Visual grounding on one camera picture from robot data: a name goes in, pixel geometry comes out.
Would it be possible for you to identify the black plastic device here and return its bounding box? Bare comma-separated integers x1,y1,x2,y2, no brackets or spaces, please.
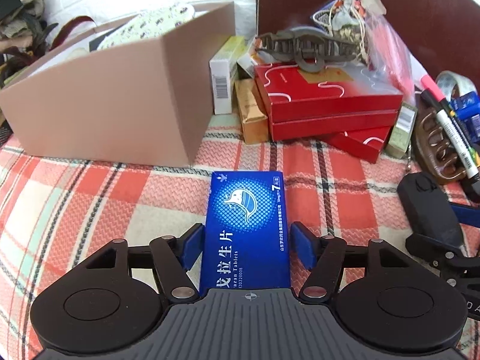
397,172,466,256

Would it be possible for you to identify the brown hair clip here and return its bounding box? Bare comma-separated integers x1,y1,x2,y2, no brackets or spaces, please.
410,103,472,185

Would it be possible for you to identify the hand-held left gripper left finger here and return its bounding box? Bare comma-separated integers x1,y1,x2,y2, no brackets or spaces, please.
86,223,205,304

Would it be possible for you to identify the small white box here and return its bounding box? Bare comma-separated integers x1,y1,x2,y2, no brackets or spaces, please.
236,39,260,80

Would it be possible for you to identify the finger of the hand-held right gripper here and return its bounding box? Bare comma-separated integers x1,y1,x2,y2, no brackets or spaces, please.
449,202,480,230
405,232,480,294

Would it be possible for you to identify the blue medicine box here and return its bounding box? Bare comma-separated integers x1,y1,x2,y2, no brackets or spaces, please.
199,171,293,295

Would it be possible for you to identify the clear tape roll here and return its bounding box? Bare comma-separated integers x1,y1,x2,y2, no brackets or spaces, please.
435,70,479,97

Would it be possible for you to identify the gold orange box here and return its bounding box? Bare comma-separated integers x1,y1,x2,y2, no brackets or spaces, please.
234,79,270,144

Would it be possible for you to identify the pink-capped marker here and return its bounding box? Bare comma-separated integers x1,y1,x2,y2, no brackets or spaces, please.
420,75,480,166

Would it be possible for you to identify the green box with barcode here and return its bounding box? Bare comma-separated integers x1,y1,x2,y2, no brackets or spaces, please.
386,103,418,159

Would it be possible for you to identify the black marker with white label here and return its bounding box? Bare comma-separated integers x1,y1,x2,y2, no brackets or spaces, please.
421,89,480,183

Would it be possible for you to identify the blue plastic box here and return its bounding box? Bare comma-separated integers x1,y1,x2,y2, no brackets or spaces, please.
450,92,480,140

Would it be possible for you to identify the dark red feather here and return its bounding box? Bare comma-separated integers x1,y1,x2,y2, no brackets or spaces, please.
49,15,99,50

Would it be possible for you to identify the pack of red zip bags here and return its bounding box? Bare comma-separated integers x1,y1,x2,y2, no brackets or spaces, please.
365,15,415,91

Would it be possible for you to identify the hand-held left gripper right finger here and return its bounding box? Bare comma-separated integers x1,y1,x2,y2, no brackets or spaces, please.
290,221,398,304

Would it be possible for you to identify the plaid blanket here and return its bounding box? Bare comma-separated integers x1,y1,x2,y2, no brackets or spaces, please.
0,114,480,360

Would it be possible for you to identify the pile of folded clothes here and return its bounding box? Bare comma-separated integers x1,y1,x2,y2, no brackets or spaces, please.
0,0,59,85

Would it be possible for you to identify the pink-brown cardboard box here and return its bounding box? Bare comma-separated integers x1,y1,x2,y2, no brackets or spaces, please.
0,1,237,168

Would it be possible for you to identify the colourful printed packet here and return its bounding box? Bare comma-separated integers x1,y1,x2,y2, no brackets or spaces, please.
310,0,387,46

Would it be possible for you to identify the red gift box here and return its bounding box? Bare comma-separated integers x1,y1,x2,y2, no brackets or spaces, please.
254,62,404,125
270,109,400,142
330,125,393,164

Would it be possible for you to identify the white floral shoe insole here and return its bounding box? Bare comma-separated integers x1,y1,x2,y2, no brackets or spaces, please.
97,2,196,52

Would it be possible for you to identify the grey hair claw clip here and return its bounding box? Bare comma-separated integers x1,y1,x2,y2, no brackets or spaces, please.
257,26,363,73

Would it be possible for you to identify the black box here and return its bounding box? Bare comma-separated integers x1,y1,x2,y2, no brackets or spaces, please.
89,34,110,52

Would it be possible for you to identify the white yellow-green carton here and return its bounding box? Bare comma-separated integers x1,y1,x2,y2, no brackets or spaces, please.
209,37,248,115

